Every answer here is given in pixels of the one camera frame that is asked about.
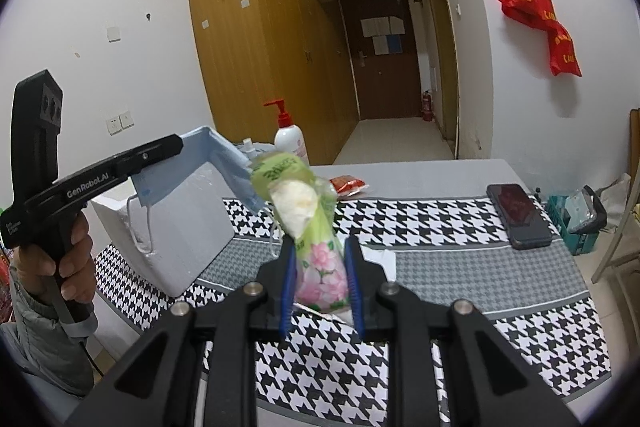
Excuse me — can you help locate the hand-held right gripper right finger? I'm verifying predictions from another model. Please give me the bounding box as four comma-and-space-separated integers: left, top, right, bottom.
344, 237, 583, 427

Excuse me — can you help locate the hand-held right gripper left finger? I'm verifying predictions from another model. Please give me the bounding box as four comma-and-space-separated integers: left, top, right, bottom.
82, 241, 297, 427

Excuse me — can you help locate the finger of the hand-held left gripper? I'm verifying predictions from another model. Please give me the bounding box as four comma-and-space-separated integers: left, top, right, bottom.
114, 133, 184, 174

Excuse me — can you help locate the green floral tissue packet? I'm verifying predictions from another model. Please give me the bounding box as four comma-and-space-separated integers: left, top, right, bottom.
250, 152, 351, 313

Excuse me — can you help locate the blue face mask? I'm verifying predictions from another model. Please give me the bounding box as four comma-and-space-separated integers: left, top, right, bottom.
127, 125, 268, 258

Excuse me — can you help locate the white foam box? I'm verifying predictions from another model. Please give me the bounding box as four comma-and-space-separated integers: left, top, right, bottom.
90, 157, 236, 298

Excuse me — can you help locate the person's left forearm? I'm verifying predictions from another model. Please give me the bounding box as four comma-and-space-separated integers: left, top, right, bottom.
0, 267, 96, 398

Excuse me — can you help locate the person's left hand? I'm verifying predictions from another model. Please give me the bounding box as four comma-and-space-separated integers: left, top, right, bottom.
10, 218, 97, 324

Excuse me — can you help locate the white plastic packet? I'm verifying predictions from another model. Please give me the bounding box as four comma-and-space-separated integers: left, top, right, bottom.
295, 247, 398, 324

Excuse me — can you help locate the grey houndstooth tablecloth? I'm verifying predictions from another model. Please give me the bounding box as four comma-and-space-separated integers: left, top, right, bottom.
87, 158, 613, 427

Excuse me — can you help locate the red snack packet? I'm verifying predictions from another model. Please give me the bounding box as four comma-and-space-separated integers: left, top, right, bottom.
327, 174, 370, 198

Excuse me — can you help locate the white red pump bottle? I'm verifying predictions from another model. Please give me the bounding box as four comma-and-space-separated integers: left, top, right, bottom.
263, 99, 308, 168

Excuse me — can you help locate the wooden wardrobe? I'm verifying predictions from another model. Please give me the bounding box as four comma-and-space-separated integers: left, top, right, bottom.
184, 0, 360, 165

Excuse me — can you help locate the black smartphone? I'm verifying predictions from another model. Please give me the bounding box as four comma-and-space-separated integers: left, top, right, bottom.
486, 183, 553, 250

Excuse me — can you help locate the dark brown door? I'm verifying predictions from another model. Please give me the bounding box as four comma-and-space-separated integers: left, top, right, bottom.
340, 0, 426, 120

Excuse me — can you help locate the green plastic basket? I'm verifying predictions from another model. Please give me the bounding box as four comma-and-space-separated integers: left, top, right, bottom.
545, 192, 601, 256

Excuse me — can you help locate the light wooden side door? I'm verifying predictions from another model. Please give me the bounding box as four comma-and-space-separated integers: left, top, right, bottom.
422, 0, 460, 142

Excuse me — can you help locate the brown wooden board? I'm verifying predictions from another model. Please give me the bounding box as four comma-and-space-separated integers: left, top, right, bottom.
627, 107, 640, 208

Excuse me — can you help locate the black handle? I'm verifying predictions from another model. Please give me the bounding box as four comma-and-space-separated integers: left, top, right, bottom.
580, 185, 608, 233

